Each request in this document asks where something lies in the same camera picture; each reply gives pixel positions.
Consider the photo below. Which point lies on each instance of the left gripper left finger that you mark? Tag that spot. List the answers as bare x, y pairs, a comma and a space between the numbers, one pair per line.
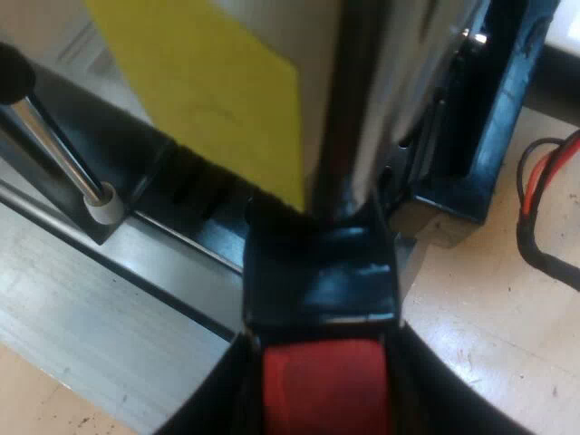
222, 394

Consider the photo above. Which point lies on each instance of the dark metal block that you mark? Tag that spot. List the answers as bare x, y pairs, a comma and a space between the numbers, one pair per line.
498, 136

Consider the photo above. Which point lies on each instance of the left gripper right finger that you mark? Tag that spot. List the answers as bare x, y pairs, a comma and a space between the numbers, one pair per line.
430, 399

